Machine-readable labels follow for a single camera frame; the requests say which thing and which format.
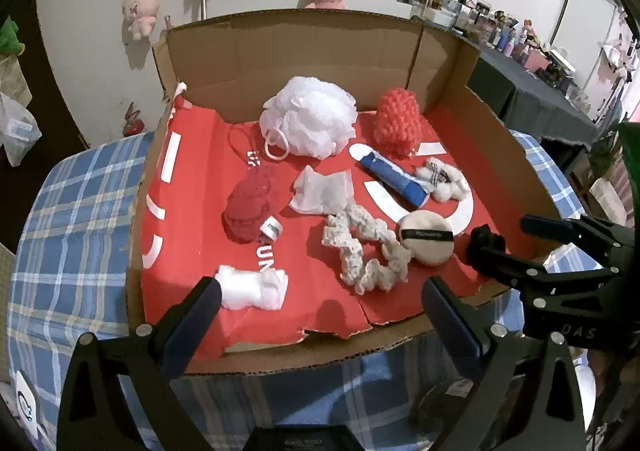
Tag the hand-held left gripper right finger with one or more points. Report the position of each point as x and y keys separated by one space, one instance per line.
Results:
x=450 y=326

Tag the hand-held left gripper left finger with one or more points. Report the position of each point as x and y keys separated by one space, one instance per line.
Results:
x=190 y=326

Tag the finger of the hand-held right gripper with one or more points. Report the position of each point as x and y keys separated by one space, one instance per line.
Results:
x=570 y=231
x=540 y=278

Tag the white cotton pad roll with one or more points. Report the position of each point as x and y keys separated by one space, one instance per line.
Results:
x=250 y=288

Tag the glass jar with metal lid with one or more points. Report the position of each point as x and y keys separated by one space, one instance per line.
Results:
x=440 y=406

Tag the beige powder puff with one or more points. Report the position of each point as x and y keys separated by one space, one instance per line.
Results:
x=425 y=246

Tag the beige knitted scrunchie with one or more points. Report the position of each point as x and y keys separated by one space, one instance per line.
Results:
x=350 y=256

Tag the small white plush toy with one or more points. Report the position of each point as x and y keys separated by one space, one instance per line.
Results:
x=450 y=186

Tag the blue tube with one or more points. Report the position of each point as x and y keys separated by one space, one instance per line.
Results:
x=395 y=178

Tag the patterned tin box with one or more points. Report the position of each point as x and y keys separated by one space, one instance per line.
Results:
x=300 y=441

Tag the cardboard box with red inside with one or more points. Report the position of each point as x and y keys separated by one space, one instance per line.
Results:
x=200 y=141

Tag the white tissue wipe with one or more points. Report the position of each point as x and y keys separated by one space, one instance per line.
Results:
x=320 y=191

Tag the orange knitted pouf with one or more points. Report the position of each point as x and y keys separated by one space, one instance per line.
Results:
x=397 y=121

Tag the white mesh bath pouf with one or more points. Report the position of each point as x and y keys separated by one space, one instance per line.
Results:
x=310 y=116

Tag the dark covered desk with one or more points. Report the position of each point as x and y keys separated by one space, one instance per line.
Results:
x=540 y=106

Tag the blue plaid blanket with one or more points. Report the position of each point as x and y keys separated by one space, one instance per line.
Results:
x=75 y=231

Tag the white device with round logo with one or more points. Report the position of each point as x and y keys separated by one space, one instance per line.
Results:
x=27 y=401

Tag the white hanging bags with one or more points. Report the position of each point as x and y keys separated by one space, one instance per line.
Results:
x=622 y=56

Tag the red rabbit ornament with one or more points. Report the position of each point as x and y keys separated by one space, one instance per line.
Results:
x=132 y=123

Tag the white wardrobe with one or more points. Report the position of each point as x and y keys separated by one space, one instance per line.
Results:
x=585 y=21

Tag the cluttered dark side table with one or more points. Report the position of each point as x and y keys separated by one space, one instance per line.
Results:
x=500 y=26

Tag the clear plastic bag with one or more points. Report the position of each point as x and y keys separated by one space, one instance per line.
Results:
x=17 y=131

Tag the brown door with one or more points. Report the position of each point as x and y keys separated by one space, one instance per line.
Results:
x=50 y=81

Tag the beige hanging cloth organizer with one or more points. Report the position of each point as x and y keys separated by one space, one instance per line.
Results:
x=10 y=76

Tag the green frog plush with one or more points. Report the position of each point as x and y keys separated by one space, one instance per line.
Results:
x=10 y=36

